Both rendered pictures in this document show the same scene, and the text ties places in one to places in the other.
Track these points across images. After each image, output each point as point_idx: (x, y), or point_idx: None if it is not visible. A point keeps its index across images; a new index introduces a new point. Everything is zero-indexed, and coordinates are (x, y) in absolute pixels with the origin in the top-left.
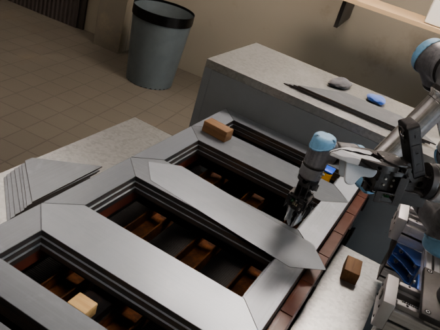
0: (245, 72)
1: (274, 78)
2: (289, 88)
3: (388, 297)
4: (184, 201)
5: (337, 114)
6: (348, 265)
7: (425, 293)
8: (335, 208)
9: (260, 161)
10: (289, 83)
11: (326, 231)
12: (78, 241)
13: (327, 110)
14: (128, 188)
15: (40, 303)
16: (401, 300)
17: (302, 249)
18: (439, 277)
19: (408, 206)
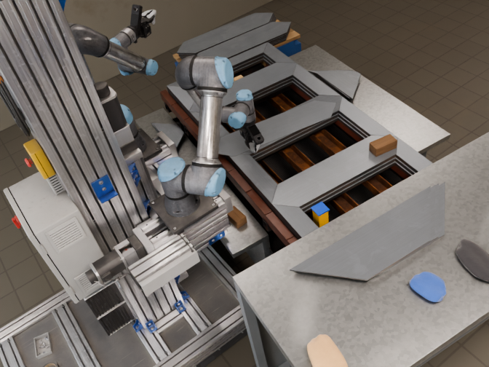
0: (464, 155)
1: (458, 178)
2: (431, 183)
3: (161, 133)
4: (289, 109)
5: (367, 203)
6: (236, 209)
7: (148, 136)
8: (266, 189)
9: (338, 165)
10: (449, 190)
11: (243, 170)
12: (265, 70)
13: (377, 197)
14: (313, 96)
15: (233, 60)
16: (160, 145)
17: (231, 148)
18: (151, 150)
19: (222, 196)
